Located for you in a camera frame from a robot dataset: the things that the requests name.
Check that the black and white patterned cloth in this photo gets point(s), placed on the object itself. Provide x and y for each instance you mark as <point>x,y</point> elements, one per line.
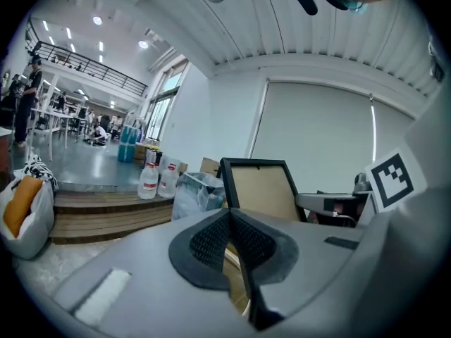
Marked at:
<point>38,171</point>

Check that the blue wrapped bottle packs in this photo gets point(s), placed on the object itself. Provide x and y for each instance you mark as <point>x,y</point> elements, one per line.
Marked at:
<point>127,144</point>

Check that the narrow grey roller blind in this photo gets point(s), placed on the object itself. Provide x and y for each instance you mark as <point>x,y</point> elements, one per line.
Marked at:
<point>391,136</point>

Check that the person's white clothing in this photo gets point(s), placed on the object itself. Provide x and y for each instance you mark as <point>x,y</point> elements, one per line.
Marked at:
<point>433,146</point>

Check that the wooden step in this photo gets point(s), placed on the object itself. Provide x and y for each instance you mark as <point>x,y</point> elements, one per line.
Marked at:
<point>112,213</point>

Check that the black mezzanine railing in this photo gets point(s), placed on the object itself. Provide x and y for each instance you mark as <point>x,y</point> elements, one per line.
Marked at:
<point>91,69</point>

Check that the white bean bag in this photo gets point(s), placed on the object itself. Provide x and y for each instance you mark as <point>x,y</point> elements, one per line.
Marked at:
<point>31,231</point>

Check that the brown wooden cabinet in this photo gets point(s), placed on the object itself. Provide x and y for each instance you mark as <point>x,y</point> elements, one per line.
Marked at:
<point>4,153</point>

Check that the tall window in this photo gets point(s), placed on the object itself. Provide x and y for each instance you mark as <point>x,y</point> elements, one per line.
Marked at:
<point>165,100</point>

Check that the black picture frame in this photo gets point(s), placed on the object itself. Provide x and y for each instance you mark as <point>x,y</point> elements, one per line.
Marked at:
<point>260,188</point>

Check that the orange cushion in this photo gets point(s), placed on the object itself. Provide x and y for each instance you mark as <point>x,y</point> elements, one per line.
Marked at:
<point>21,203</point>

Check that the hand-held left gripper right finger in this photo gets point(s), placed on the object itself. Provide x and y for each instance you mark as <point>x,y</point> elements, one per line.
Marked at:
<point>310,259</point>

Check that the cardboard box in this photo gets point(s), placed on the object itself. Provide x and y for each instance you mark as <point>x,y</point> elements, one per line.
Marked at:
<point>211,165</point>

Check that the wide grey roller blind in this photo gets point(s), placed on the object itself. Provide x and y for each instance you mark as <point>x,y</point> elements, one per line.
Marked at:
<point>313,139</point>

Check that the blue face mask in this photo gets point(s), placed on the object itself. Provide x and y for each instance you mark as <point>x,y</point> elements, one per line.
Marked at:
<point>356,5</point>

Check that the white table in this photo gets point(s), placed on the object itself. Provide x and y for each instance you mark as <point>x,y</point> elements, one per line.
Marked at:
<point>53,113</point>

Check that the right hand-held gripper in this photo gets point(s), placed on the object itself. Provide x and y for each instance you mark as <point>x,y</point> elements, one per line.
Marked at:
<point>396,181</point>

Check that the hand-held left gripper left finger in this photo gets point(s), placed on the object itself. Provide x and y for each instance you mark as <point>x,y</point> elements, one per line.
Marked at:
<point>141,276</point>

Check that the round ceiling light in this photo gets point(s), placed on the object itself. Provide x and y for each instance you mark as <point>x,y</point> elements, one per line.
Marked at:
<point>143,44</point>
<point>97,20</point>

